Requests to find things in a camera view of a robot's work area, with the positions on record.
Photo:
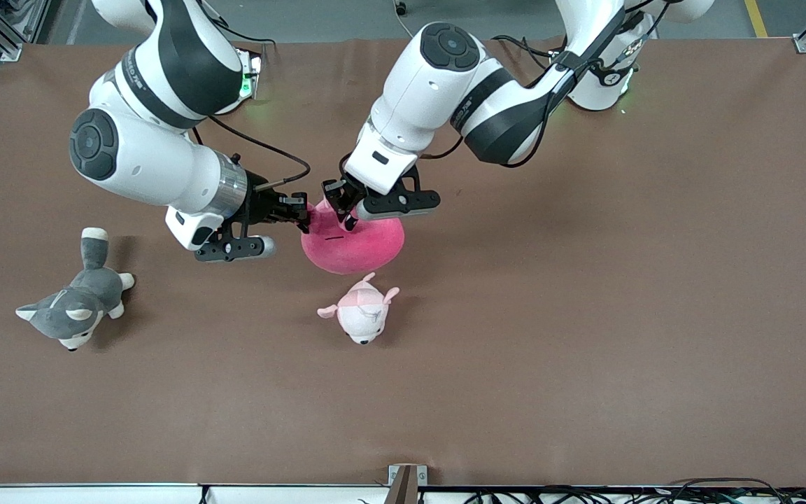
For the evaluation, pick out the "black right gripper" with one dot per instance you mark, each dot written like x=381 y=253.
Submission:
x=261 y=203

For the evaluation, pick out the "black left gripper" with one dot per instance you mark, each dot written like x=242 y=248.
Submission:
x=344 y=193

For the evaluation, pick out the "hot pink plush toy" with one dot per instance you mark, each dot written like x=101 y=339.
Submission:
x=354 y=252

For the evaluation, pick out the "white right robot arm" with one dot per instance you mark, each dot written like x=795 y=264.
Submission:
x=144 y=154

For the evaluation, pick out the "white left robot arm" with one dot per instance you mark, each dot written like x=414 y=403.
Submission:
x=445 y=91

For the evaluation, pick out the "pale pink white plush toy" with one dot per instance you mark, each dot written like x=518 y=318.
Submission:
x=364 y=318

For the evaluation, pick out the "grey white husky plush toy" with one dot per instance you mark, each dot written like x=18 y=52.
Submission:
x=78 y=308

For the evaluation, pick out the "brown table cover sheet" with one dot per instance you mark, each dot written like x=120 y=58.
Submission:
x=445 y=392

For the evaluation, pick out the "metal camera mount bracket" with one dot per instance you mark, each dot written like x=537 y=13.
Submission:
x=403 y=483

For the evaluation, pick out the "white table edge rail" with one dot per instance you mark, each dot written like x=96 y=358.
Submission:
x=95 y=494

